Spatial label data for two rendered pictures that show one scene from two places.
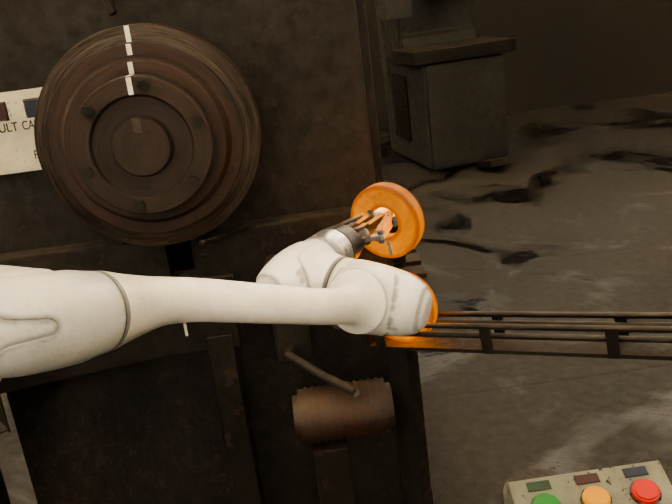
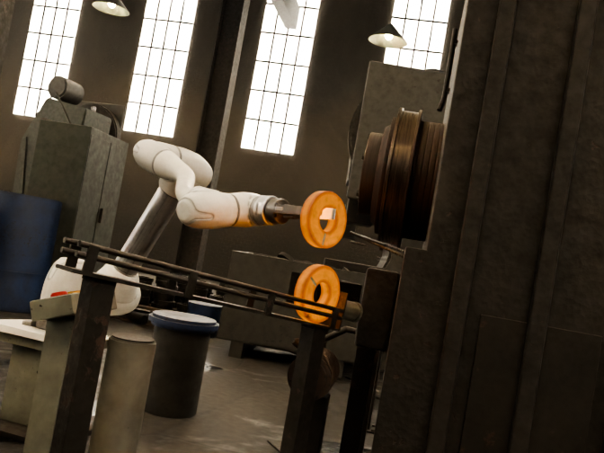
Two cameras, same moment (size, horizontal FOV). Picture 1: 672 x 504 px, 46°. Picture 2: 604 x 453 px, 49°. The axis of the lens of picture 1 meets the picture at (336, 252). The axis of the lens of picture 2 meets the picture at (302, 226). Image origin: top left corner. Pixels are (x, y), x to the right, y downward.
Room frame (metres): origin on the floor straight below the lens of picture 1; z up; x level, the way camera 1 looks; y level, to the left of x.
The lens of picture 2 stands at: (1.86, -1.91, 0.81)
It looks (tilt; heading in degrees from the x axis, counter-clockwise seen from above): 2 degrees up; 101
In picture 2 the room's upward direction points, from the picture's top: 10 degrees clockwise
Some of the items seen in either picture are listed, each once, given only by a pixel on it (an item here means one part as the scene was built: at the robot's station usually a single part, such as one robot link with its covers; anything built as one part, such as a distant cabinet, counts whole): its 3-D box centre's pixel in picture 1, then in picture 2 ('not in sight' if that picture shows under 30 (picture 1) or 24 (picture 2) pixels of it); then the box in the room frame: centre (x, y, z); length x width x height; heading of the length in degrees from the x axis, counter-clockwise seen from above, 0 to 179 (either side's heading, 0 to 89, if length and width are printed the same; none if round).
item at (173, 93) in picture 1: (143, 145); (370, 173); (1.61, 0.36, 1.11); 0.28 x 0.06 x 0.28; 91
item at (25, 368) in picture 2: not in sight; (45, 384); (0.53, 0.41, 0.16); 0.40 x 0.40 x 0.31; 87
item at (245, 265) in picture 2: not in sight; (299, 307); (0.95, 3.09, 0.39); 1.03 x 0.83 x 0.79; 5
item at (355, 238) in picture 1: (347, 240); (284, 211); (1.43, -0.02, 0.92); 0.09 x 0.08 x 0.07; 147
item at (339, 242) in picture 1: (327, 255); (267, 210); (1.36, 0.02, 0.91); 0.09 x 0.06 x 0.09; 57
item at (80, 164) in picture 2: not in sight; (72, 219); (-1.10, 3.19, 0.75); 0.70 x 0.48 x 1.50; 91
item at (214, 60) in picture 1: (150, 137); (399, 178); (1.71, 0.36, 1.11); 0.47 x 0.06 x 0.47; 91
